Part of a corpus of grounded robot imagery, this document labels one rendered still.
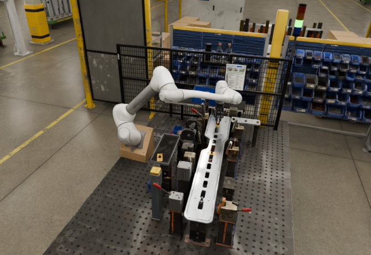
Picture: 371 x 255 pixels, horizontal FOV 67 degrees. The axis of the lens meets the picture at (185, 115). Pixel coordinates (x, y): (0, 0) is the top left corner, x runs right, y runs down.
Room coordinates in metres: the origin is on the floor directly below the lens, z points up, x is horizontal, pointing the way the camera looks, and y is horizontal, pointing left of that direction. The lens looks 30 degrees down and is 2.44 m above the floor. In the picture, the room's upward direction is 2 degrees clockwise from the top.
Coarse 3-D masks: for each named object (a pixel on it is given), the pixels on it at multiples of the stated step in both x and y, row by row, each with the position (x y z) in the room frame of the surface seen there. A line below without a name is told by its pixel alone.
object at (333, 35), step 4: (332, 32) 4.96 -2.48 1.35; (336, 32) 4.97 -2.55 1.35; (340, 32) 4.98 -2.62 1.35; (344, 32) 4.99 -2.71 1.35; (348, 32) 5.00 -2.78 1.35; (352, 32) 5.01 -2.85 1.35; (328, 36) 5.04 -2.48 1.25; (332, 36) 4.81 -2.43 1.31; (336, 36) 4.65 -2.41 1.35; (340, 36) 4.66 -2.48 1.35; (344, 36) 4.67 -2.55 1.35; (348, 36) 4.68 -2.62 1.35; (352, 36) 4.69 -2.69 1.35; (356, 36) 4.69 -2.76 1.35; (340, 40) 4.41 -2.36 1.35; (344, 40) 4.42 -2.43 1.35; (348, 40) 4.43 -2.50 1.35; (352, 40) 4.43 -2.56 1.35; (356, 40) 4.44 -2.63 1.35; (360, 40) 4.45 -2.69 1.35; (364, 40) 4.46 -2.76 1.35; (368, 40) 4.46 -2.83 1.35; (336, 44) 4.44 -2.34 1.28; (316, 116) 4.36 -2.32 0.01; (320, 116) 4.34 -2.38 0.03; (348, 120) 4.28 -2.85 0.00
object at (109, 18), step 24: (72, 0) 4.48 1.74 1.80; (96, 0) 4.39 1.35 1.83; (120, 0) 4.28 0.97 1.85; (144, 0) 4.19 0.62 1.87; (96, 24) 4.41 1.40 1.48; (120, 24) 4.28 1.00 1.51; (144, 24) 4.17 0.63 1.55; (96, 48) 4.43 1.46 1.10; (120, 48) 4.30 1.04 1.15; (96, 72) 4.44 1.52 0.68; (144, 72) 4.21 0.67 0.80; (96, 96) 4.47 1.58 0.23; (120, 96) 4.35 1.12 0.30
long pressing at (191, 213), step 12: (228, 120) 2.45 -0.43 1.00; (228, 132) 2.23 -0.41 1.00; (216, 144) 2.03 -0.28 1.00; (204, 156) 1.86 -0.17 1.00; (216, 156) 1.86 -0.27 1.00; (204, 168) 1.70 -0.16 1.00; (216, 168) 1.71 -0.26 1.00; (204, 180) 1.57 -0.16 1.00; (216, 180) 1.57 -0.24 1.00; (192, 192) 1.45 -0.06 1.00; (216, 192) 1.46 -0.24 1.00; (192, 204) 1.34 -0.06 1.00; (204, 204) 1.34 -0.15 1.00; (192, 216) 1.24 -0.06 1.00; (204, 216) 1.24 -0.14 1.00
